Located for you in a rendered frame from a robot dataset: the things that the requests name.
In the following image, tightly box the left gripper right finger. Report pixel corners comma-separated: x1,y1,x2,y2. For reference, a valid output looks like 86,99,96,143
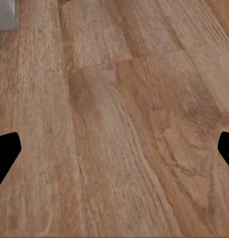
218,132,229,165

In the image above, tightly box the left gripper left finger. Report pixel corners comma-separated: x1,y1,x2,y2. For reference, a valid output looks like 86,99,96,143
0,132,21,184

